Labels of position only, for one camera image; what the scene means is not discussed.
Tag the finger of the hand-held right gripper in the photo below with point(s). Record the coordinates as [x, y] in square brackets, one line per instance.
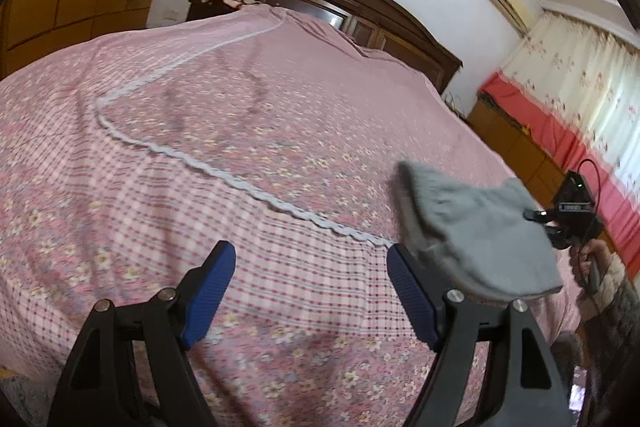
[539, 215]

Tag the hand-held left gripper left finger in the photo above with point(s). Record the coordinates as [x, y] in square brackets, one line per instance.
[210, 292]

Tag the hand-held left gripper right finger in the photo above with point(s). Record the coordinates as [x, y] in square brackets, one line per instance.
[412, 297]

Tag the grey pants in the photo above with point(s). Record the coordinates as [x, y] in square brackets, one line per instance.
[475, 227]

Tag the person's right forearm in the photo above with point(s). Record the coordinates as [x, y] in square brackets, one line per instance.
[615, 322]

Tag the person's right hand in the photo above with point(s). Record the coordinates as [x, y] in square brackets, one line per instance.
[611, 269]

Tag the yellow wooden low cabinet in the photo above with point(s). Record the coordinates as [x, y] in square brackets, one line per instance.
[525, 157]

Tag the floral cream and red curtain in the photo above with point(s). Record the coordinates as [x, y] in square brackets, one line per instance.
[575, 97]

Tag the pink floral bedspread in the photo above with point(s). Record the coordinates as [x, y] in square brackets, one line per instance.
[200, 132]

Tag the dark wooden headboard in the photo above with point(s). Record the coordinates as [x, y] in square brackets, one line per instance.
[390, 17]

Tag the dark wooden nightstand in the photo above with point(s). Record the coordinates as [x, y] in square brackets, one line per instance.
[200, 12]

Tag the white wall outlet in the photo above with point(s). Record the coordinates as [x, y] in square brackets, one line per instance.
[172, 14]

